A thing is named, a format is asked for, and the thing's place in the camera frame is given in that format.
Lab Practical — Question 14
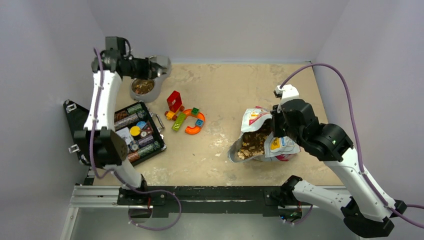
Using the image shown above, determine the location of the colourful pet food bag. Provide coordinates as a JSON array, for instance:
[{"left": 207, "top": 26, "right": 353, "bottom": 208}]
[{"left": 227, "top": 106, "right": 301, "bottom": 163}]

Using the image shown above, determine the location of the silver metal scoop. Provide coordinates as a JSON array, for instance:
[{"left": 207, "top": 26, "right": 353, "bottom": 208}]
[{"left": 148, "top": 55, "right": 172, "bottom": 79}]

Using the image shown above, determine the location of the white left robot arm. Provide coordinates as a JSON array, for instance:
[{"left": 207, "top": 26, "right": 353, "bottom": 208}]
[{"left": 73, "top": 36, "right": 150, "bottom": 205}]

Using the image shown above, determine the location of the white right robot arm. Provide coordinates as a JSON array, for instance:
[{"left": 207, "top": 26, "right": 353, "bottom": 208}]
[{"left": 271, "top": 99, "right": 407, "bottom": 238}]

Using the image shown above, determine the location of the grey double pet bowl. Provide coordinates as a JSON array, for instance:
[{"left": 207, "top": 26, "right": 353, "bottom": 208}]
[{"left": 129, "top": 74, "right": 171, "bottom": 103}]

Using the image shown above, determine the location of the black poker chip case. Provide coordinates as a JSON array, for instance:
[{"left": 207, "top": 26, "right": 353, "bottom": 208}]
[{"left": 63, "top": 100, "right": 166, "bottom": 169}]

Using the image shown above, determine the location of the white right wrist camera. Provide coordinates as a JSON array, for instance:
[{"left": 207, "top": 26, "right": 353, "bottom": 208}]
[{"left": 273, "top": 84, "right": 300, "bottom": 105}]

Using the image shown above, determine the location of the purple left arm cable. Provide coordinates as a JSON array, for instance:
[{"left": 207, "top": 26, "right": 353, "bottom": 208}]
[{"left": 88, "top": 47, "right": 150, "bottom": 195}]

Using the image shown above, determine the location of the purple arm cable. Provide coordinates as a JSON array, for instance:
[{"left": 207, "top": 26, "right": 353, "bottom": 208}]
[
  {"left": 279, "top": 62, "right": 424, "bottom": 220},
  {"left": 88, "top": 47, "right": 150, "bottom": 195}
]

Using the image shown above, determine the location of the red toy block frame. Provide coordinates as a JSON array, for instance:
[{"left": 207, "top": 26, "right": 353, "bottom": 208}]
[{"left": 164, "top": 90, "right": 185, "bottom": 121}]

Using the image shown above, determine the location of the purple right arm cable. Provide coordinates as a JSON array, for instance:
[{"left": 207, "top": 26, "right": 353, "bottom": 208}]
[{"left": 279, "top": 62, "right": 424, "bottom": 220}]

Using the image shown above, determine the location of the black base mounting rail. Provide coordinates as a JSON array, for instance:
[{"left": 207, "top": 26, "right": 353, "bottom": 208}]
[{"left": 117, "top": 186, "right": 310, "bottom": 218}]

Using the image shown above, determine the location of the aluminium frame rail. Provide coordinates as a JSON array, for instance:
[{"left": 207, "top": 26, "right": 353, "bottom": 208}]
[{"left": 69, "top": 185, "right": 119, "bottom": 208}]

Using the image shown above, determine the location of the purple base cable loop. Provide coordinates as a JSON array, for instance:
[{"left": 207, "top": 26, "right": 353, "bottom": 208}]
[{"left": 127, "top": 188, "right": 183, "bottom": 232}]

